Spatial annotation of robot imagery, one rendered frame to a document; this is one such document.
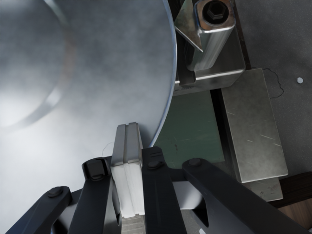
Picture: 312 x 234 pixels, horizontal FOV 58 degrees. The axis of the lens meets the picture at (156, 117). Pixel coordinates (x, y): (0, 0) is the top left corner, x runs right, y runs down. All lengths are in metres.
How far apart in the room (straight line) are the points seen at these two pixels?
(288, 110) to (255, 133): 0.75
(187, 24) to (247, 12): 0.97
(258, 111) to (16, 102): 0.28
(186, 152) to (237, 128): 0.07
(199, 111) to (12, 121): 0.22
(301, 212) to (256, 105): 0.39
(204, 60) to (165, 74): 0.07
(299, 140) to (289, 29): 0.42
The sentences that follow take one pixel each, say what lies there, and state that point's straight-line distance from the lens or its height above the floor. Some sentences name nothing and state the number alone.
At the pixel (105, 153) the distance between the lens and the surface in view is 0.21.
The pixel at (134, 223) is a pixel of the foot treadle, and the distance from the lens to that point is 0.85.
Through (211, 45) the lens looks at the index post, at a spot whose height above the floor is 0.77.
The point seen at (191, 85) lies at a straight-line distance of 0.32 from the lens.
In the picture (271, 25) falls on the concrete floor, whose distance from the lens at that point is 1.21.
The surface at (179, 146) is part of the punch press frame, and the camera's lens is 0.35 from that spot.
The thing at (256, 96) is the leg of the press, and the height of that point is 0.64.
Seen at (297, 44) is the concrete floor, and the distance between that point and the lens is 1.21.
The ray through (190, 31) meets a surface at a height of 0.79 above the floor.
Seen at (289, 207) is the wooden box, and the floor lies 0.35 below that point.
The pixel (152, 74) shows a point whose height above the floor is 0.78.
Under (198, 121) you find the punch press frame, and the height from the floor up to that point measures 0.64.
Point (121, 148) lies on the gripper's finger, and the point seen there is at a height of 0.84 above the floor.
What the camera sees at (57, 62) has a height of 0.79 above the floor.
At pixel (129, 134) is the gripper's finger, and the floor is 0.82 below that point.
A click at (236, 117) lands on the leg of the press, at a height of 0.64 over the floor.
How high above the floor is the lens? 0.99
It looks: 80 degrees down
